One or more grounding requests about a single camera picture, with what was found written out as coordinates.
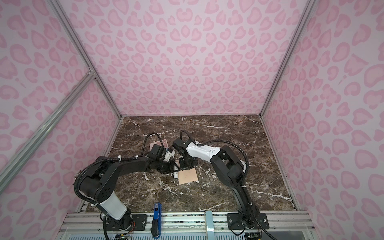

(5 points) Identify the peach pink envelope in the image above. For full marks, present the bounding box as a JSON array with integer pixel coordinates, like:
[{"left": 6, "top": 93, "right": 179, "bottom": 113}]
[{"left": 177, "top": 168, "right": 198, "bottom": 185}]

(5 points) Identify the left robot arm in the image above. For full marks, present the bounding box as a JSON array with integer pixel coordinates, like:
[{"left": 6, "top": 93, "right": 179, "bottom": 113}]
[{"left": 74, "top": 133, "right": 181, "bottom": 225}]

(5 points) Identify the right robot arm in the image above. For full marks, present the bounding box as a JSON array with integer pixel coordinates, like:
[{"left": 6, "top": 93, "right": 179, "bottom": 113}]
[{"left": 173, "top": 130, "right": 268, "bottom": 233}]

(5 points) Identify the pink desk calculator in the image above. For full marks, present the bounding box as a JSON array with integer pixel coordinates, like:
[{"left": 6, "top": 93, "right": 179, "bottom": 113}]
[{"left": 149, "top": 139, "right": 169, "bottom": 151}]

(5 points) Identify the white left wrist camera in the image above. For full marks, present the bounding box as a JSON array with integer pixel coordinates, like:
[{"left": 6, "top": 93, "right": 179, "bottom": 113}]
[{"left": 164, "top": 149, "right": 175, "bottom": 162}]

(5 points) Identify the blue black tool on rail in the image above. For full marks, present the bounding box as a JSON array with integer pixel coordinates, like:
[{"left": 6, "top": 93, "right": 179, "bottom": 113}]
[{"left": 151, "top": 203, "right": 162, "bottom": 239}]

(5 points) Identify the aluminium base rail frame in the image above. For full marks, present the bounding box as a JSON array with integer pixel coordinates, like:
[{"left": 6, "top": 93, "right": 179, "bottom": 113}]
[{"left": 56, "top": 211, "right": 319, "bottom": 240}]

